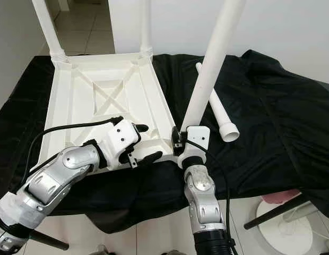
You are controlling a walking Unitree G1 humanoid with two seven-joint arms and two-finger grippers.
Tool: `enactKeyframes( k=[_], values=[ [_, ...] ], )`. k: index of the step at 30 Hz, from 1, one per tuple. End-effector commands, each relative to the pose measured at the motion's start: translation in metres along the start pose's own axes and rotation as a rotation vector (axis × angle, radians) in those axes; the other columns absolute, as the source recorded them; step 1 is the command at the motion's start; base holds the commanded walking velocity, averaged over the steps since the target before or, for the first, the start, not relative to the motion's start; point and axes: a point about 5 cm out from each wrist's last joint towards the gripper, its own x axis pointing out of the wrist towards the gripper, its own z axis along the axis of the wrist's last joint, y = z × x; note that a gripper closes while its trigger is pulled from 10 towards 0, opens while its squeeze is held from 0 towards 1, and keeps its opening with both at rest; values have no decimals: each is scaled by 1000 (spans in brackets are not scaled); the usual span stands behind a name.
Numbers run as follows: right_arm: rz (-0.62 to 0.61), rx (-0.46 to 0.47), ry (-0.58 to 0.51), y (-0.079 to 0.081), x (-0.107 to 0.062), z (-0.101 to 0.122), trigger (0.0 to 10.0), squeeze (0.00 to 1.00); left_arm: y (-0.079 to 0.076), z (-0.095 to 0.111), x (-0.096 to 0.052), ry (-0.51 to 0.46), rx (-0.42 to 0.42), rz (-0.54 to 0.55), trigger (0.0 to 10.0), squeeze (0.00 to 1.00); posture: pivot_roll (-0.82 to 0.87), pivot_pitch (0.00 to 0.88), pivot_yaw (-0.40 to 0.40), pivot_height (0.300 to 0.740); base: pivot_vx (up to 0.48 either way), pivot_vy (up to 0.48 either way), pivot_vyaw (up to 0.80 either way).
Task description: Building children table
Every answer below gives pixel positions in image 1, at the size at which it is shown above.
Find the white plastic table leg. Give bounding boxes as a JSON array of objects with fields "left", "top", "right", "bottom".
[
  {"left": 141, "top": 0, "right": 154, "bottom": 56},
  {"left": 32, "top": 0, "right": 67, "bottom": 62},
  {"left": 180, "top": 0, "right": 246, "bottom": 132},
  {"left": 195, "top": 62, "right": 240, "bottom": 142}
]

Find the white plastic table top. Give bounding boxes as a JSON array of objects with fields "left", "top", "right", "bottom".
[{"left": 40, "top": 52, "right": 180, "bottom": 173}]

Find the black cloth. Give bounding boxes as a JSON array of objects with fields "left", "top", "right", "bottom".
[{"left": 0, "top": 49, "right": 329, "bottom": 234}]

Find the pink plastic seat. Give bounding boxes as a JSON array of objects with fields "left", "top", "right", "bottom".
[{"left": 263, "top": 190, "right": 300, "bottom": 203}]

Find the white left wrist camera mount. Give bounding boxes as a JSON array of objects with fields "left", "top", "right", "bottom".
[{"left": 103, "top": 118, "right": 141, "bottom": 171}]

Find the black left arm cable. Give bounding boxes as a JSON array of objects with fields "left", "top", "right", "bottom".
[{"left": 24, "top": 116, "right": 125, "bottom": 181}]

